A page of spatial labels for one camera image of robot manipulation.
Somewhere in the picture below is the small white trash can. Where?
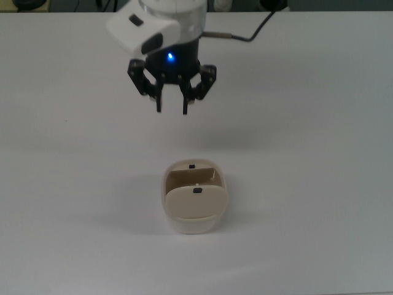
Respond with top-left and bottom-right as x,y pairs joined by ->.
161,157 -> 230,235

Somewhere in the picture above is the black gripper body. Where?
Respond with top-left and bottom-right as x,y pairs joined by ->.
143,37 -> 203,85

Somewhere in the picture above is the beige trash can lid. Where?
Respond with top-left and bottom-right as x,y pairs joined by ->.
165,183 -> 230,220

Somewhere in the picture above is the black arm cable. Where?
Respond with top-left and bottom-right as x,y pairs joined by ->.
202,0 -> 290,42

